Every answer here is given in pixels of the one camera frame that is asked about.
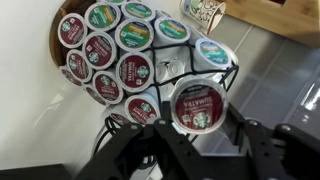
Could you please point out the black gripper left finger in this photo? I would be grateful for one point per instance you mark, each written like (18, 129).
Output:
(121, 156)

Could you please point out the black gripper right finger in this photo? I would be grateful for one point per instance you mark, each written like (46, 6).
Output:
(284, 152)

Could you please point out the red lid coffee pod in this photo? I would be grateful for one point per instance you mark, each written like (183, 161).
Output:
(199, 106)

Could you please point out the wooden tea organizer shelf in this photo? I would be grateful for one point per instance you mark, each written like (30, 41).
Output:
(298, 20)

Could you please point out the rear paper cup stack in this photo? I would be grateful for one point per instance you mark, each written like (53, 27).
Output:
(207, 13)

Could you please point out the wire coffee pod rack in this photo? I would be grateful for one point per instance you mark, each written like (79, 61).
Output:
(130, 58)

